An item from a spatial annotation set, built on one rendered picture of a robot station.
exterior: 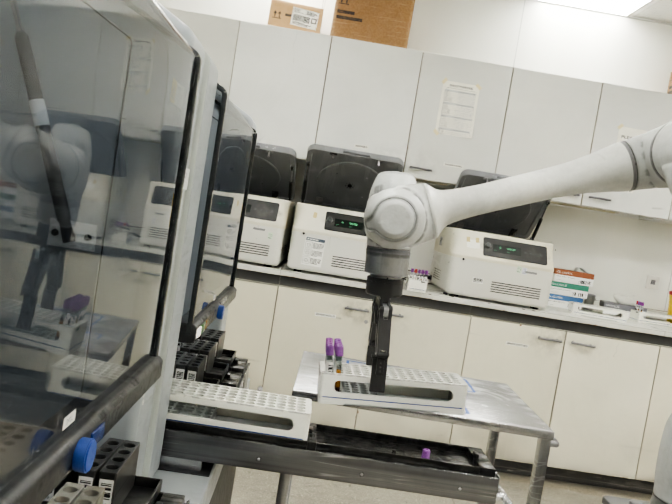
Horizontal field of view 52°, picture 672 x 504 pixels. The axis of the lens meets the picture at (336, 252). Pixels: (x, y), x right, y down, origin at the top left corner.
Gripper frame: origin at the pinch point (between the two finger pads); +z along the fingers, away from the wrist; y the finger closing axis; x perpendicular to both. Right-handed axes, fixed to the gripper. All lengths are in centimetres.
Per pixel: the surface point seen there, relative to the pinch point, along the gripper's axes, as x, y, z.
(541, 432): -40.3, 10.9, 12.3
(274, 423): 19.4, -8.4, 9.4
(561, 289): -136, 254, -1
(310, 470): 12.1, -19.7, 13.6
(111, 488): 37, -58, 3
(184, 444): 34.6, -19.4, 11.0
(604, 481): -158, 218, 98
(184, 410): 35.9, -14.1, 6.6
